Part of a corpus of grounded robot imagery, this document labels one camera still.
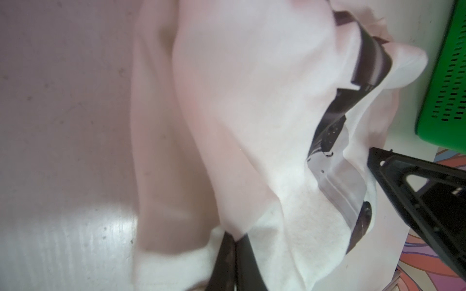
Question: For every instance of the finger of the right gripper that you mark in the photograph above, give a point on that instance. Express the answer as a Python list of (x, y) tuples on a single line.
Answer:
[(430, 198)]

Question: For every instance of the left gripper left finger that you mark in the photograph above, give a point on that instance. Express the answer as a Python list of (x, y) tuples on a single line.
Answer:
[(224, 272)]

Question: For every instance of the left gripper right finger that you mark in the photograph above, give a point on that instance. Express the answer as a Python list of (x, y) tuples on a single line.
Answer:
[(247, 273)]

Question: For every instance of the green plastic basket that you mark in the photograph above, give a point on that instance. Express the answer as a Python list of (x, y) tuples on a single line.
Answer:
[(442, 120)]

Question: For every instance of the white t shirt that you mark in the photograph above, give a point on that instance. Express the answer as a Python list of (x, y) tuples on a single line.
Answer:
[(256, 118)]

